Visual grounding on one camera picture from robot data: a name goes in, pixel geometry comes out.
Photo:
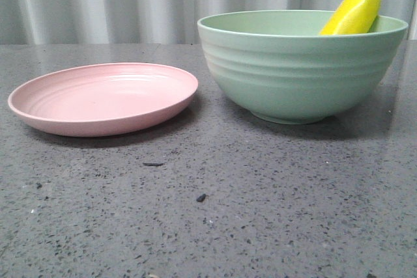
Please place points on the yellow toy banana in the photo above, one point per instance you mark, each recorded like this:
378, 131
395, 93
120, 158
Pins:
352, 17

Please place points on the green ribbed plastic bowl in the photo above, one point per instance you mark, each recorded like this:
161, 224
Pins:
278, 65

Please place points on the pink plastic plate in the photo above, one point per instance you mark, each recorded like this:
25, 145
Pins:
103, 99

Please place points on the flat black debris sliver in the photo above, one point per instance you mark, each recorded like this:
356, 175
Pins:
153, 164

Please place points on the black debris chip centre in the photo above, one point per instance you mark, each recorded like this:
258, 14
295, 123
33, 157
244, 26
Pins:
201, 198

